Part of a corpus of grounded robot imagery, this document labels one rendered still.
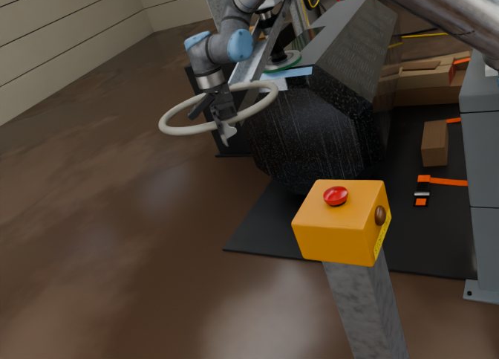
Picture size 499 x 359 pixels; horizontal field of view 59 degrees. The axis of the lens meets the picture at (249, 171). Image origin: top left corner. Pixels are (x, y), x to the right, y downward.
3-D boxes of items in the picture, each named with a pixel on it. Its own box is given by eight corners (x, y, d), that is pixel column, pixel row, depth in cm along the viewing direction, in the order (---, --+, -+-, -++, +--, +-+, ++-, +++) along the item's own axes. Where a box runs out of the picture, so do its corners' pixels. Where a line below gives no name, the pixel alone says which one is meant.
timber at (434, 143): (446, 165, 242) (444, 146, 237) (423, 166, 248) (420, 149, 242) (448, 137, 264) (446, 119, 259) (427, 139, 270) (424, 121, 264)
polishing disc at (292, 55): (309, 53, 221) (308, 50, 221) (276, 71, 214) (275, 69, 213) (283, 50, 238) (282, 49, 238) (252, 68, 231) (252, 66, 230)
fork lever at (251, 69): (266, 5, 237) (263, -3, 234) (300, -4, 227) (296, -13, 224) (225, 93, 198) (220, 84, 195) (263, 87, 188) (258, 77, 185)
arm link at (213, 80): (194, 79, 142) (195, 72, 151) (200, 94, 144) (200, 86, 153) (221, 70, 142) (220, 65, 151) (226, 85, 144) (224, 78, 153)
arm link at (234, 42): (241, 15, 131) (209, 22, 138) (235, 51, 129) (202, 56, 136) (258, 31, 138) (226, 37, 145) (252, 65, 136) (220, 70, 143)
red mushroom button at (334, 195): (321, 208, 70) (318, 198, 69) (329, 192, 73) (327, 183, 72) (345, 209, 68) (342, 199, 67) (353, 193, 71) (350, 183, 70)
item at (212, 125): (200, 94, 207) (197, 88, 205) (297, 79, 182) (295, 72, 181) (135, 142, 169) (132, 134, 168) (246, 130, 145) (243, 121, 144)
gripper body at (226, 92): (237, 117, 150) (227, 83, 145) (213, 125, 150) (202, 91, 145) (236, 111, 157) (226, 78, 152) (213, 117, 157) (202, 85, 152)
